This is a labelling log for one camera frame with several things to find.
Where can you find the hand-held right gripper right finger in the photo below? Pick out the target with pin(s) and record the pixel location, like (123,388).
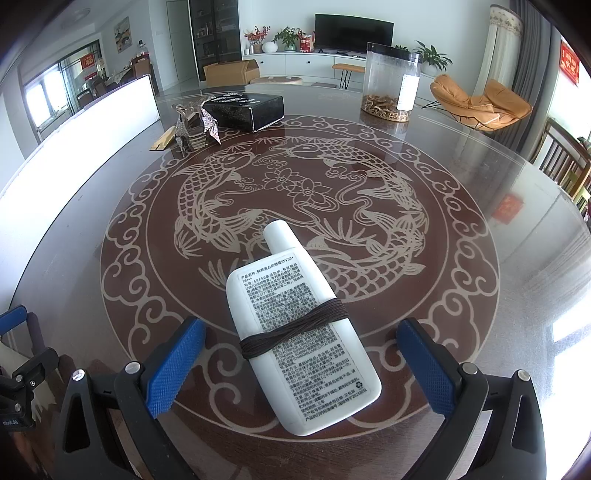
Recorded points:
(425,369)

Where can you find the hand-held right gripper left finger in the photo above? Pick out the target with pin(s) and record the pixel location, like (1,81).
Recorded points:
(173,364)

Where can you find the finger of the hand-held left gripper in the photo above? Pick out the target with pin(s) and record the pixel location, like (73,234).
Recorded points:
(11,319)

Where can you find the plastic lotion bottle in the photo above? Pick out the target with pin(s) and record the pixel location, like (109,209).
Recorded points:
(277,286)

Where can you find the flat wooden strip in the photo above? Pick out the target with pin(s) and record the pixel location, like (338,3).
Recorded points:
(161,139)

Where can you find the silver foil ornament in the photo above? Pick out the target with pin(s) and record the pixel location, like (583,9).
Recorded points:
(194,129)

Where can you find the wooden slatted chair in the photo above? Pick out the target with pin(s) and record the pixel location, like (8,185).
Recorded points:
(563,157)

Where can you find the black cardboard box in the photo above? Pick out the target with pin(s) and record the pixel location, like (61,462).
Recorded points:
(249,108)

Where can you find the red window decoration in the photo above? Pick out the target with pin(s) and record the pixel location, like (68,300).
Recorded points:
(90,61)

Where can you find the orange lounge chair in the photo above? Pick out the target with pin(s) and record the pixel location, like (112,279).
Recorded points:
(498,99)

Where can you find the tall clear plastic jar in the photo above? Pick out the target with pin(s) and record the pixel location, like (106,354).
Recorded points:
(383,78)

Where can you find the brown cardboard box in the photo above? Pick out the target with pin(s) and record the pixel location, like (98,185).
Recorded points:
(231,71)

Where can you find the white round coffee table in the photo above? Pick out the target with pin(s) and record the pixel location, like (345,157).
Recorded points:
(275,80)

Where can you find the framed landscape painting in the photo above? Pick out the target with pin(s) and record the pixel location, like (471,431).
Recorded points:
(122,34)

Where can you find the wooden stool with metal legs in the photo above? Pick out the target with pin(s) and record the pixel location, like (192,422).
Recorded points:
(348,67)

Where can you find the large leafy potted plant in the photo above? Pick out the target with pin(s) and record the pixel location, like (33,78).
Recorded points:
(434,55)

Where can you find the grey curtain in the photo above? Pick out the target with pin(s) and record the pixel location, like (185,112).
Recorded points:
(535,69)

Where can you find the white door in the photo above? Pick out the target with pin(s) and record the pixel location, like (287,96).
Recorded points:
(179,41)

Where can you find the white television cabinet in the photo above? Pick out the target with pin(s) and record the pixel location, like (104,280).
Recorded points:
(295,62)

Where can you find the dark glass bookcase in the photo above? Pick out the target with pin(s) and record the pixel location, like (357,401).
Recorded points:
(214,37)

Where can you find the beige curtain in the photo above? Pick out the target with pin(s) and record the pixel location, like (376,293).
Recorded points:
(498,46)

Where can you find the red flower arrangement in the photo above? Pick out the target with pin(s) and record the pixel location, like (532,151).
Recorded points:
(256,39)

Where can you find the black flat television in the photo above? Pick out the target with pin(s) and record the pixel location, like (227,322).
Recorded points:
(353,32)

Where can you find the bushy green potted plant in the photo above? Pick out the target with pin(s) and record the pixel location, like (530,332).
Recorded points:
(287,39)

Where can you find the red gift box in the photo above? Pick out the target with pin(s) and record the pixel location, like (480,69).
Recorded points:
(306,41)

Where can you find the red wall hanging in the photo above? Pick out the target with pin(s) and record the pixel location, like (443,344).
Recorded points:
(569,62)

